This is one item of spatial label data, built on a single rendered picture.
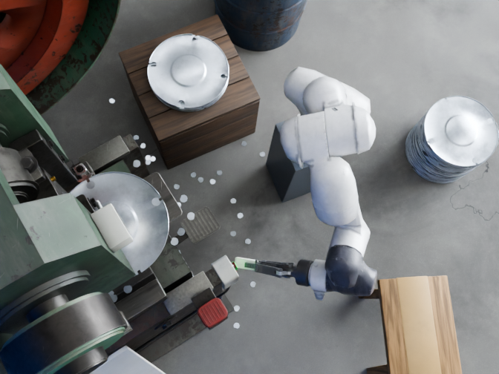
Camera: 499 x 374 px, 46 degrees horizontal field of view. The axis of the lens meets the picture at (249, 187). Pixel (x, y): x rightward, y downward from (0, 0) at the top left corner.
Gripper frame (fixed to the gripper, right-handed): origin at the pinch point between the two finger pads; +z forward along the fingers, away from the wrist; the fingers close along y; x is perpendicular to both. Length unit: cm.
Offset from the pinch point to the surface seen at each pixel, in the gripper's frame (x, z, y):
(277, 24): -86, 19, -62
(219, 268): 0.5, 3.9, 10.6
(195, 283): 4.4, 8.6, 15.7
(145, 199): -18.8, 18.8, 28.1
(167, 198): -19.4, 14.0, 25.2
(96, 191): -20.0, 31.0, 33.4
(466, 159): -37, -56, -75
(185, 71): -61, 39, -24
